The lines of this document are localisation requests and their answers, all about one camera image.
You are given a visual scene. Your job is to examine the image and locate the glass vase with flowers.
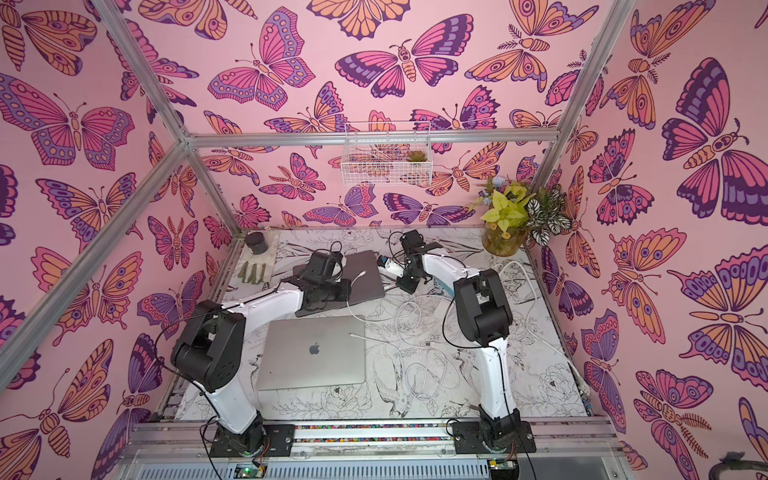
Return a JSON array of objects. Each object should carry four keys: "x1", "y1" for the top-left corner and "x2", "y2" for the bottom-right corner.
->
[{"x1": 477, "y1": 176, "x2": 573, "y2": 257}]

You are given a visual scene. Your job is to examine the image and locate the black round speaker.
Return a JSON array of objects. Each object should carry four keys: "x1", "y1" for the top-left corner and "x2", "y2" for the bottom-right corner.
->
[{"x1": 244, "y1": 231, "x2": 269, "y2": 255}]

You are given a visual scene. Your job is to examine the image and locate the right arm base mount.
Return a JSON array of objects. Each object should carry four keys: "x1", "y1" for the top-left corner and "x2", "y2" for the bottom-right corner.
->
[{"x1": 446, "y1": 419, "x2": 537, "y2": 455}]

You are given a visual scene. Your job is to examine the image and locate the silver laptop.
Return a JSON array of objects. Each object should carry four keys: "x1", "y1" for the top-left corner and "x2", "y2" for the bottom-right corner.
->
[{"x1": 254, "y1": 316, "x2": 366, "y2": 391}]

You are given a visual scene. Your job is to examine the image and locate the teal power strip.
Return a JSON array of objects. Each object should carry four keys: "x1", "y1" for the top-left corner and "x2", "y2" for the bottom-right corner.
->
[{"x1": 440, "y1": 283, "x2": 455, "y2": 298}]

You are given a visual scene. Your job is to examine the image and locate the white charger cable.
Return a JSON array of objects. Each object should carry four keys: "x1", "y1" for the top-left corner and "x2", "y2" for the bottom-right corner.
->
[{"x1": 344, "y1": 269, "x2": 421, "y2": 328}]

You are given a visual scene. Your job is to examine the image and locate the green clips on tray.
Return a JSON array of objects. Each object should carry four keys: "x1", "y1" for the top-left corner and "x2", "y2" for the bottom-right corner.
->
[{"x1": 236, "y1": 261, "x2": 267, "y2": 285}]

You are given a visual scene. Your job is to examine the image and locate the white wire basket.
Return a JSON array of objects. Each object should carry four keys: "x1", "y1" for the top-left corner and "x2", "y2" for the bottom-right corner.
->
[{"x1": 338, "y1": 120, "x2": 434, "y2": 187}]

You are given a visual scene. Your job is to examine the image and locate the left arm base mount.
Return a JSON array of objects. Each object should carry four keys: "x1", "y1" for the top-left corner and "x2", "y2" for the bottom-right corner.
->
[{"x1": 210, "y1": 423, "x2": 296, "y2": 458}]

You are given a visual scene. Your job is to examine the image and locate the aluminium frame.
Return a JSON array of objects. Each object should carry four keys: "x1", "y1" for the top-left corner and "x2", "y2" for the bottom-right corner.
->
[{"x1": 1, "y1": 1, "x2": 635, "y2": 386}]

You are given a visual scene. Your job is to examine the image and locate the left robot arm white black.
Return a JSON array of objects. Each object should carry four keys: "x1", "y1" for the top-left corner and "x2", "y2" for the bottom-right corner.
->
[{"x1": 171, "y1": 249, "x2": 351, "y2": 455}]

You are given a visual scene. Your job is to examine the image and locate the dark grey laptop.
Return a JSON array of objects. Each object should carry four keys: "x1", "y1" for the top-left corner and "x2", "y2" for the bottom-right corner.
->
[{"x1": 288, "y1": 249, "x2": 384, "y2": 310}]

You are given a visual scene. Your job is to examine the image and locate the small succulent plant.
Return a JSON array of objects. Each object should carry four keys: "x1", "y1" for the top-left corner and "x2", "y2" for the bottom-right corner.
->
[{"x1": 407, "y1": 150, "x2": 428, "y2": 163}]

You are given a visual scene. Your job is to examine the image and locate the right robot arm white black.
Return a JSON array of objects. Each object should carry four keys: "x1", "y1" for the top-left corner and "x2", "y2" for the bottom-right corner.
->
[{"x1": 396, "y1": 230, "x2": 521, "y2": 450}]

